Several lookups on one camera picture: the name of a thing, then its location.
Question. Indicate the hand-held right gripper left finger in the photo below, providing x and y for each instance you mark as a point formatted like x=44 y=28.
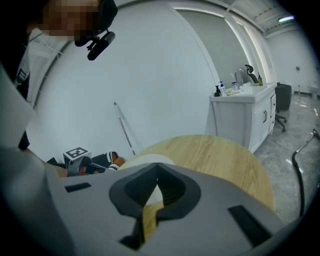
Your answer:
x=100 y=220

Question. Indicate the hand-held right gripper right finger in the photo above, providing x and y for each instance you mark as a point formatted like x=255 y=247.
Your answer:
x=212 y=220

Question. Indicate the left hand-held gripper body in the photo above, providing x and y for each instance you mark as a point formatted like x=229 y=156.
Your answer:
x=76 y=153

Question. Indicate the round white plate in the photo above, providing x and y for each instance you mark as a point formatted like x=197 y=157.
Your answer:
x=150 y=158

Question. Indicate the person's left forearm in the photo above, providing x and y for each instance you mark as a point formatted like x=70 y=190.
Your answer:
x=60 y=171

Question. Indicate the round wooden table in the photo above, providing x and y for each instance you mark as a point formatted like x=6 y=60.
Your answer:
x=212 y=160

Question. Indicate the black white striped blanket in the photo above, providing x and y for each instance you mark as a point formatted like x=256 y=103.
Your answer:
x=102 y=158

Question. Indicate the thin metal pole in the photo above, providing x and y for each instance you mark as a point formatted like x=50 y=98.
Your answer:
x=123 y=127

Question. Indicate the white sink cabinet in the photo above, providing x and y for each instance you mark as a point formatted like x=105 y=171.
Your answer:
x=232 y=120

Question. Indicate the person's black top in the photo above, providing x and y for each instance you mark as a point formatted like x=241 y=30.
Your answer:
x=12 y=50

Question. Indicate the black soap bottle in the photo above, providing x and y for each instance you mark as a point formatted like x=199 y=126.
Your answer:
x=217 y=92

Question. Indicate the beige board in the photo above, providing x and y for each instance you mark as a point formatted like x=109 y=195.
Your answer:
x=232 y=92

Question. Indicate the white pump bottle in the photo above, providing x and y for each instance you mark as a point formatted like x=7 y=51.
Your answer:
x=222 y=90

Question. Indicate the clear bottle with blue cap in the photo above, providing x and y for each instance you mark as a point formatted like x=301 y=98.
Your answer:
x=235 y=87

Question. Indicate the black office chair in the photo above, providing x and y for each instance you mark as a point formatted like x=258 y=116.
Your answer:
x=283 y=97

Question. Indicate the dark green bottle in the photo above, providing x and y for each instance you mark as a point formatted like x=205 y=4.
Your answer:
x=260 y=80

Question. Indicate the chrome faucet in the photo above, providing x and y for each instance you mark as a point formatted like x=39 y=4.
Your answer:
x=240 y=72

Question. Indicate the grey window blind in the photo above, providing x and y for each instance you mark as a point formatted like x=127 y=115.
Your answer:
x=217 y=45

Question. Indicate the ceiling lamp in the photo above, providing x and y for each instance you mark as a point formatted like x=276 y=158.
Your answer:
x=286 y=19

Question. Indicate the black head-mounted camera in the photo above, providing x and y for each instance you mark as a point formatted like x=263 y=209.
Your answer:
x=100 y=46

